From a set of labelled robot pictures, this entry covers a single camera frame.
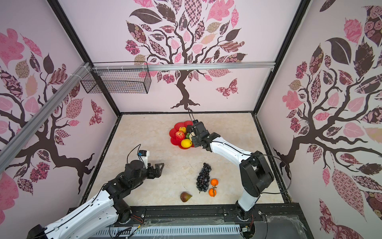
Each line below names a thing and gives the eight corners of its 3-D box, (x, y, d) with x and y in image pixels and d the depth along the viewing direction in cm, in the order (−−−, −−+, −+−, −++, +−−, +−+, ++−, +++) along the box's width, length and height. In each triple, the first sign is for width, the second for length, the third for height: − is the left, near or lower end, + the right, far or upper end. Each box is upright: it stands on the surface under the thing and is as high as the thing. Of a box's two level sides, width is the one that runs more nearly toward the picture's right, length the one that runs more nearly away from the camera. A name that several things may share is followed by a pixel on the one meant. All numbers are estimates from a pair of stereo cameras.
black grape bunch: (193, 189, 83) (192, 187, 80) (203, 164, 93) (204, 161, 90) (205, 195, 81) (205, 193, 78) (214, 169, 91) (215, 166, 88)
